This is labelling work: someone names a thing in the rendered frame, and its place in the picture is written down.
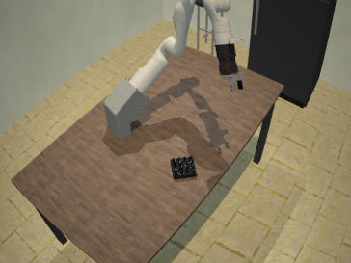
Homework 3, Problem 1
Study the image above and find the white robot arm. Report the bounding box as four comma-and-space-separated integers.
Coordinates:
129, 0, 231, 93

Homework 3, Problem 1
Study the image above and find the black knob box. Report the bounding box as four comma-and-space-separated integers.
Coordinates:
171, 156, 197, 179

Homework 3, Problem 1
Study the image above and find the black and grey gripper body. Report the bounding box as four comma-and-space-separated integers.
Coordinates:
214, 32, 245, 75

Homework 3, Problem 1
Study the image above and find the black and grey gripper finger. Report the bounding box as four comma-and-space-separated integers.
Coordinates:
233, 72, 244, 90
222, 74, 235, 92

